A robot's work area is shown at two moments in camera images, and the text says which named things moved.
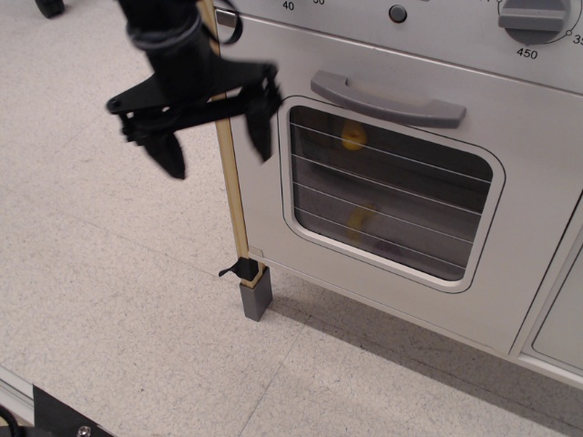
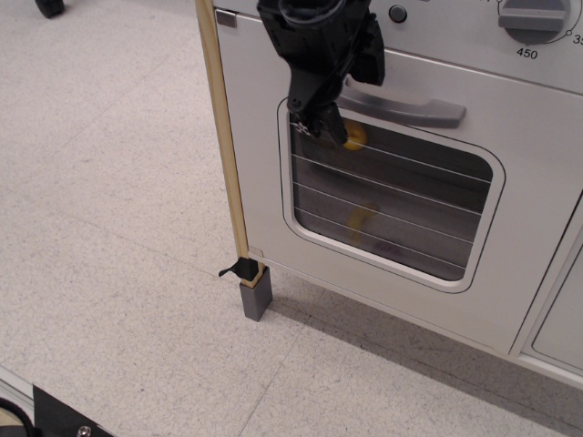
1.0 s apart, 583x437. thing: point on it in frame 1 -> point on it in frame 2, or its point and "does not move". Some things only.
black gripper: [187, 84] -> [317, 38]
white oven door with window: [435, 190] does not move
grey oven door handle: [397, 107] does not move
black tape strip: [244, 268] does not move
